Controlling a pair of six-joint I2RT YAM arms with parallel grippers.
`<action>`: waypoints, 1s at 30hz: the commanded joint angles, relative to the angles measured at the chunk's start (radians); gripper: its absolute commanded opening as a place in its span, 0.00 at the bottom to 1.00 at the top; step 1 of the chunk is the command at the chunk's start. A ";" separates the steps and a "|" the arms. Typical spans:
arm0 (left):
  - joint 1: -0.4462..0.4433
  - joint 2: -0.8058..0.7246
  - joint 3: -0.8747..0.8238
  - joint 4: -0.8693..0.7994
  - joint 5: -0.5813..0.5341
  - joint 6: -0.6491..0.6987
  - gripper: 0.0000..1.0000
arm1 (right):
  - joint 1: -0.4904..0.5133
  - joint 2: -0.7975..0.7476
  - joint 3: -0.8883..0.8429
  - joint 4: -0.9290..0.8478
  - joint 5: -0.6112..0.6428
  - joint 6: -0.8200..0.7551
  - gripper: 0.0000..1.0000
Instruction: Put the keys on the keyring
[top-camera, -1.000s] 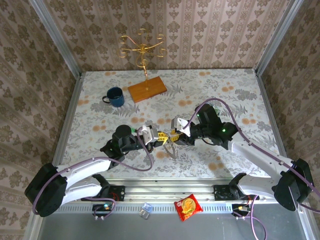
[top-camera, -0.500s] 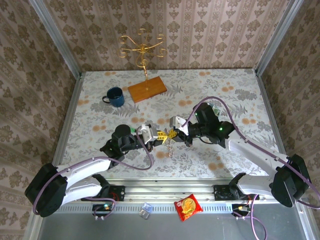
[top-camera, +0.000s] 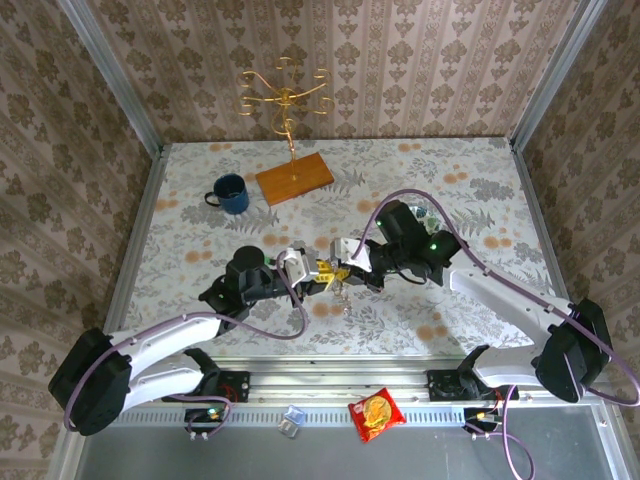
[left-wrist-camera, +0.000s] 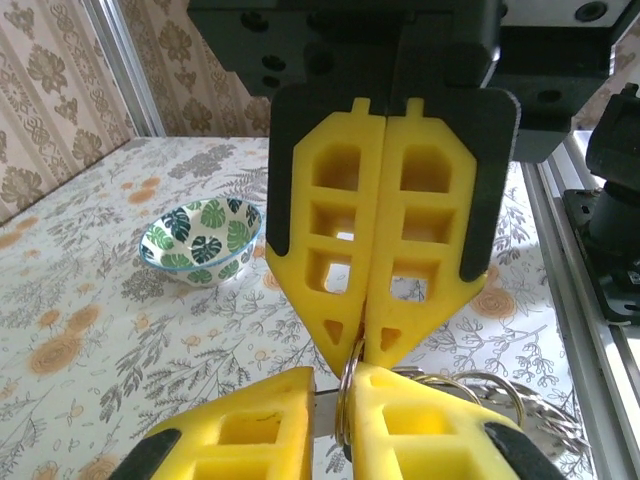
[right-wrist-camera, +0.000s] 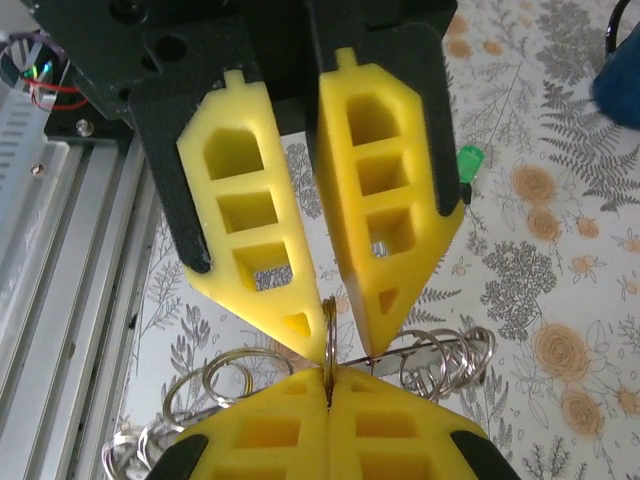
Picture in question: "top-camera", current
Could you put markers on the aluminium table side rail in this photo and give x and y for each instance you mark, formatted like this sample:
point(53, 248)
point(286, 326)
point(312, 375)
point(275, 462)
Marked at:
point(134, 250)
point(548, 250)

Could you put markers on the aluminium frame post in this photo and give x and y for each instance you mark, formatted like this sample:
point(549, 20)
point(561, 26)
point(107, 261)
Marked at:
point(116, 80)
point(554, 75)

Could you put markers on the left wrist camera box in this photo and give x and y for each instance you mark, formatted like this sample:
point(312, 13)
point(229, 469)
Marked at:
point(297, 267)

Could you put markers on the green leaf patterned bowl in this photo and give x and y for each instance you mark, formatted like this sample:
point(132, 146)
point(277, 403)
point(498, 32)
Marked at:
point(430, 217)

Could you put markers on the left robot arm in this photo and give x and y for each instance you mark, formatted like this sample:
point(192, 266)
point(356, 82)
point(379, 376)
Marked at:
point(90, 385)

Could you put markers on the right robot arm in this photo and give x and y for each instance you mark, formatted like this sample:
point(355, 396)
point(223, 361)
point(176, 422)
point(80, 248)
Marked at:
point(575, 350)

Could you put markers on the black electronics box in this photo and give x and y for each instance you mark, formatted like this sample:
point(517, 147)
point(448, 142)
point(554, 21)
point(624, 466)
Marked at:
point(210, 415)

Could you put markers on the blue ceramic mug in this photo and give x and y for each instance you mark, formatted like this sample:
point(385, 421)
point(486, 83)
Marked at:
point(232, 197)

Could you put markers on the gold hook stand wooden base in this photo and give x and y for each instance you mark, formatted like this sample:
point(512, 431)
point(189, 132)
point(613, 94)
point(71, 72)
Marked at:
point(295, 182)

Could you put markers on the red snack packet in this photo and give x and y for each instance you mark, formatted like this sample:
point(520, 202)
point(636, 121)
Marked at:
point(377, 415)

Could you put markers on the aluminium front rail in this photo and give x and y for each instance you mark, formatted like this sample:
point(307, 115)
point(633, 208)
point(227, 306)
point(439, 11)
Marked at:
point(325, 382)

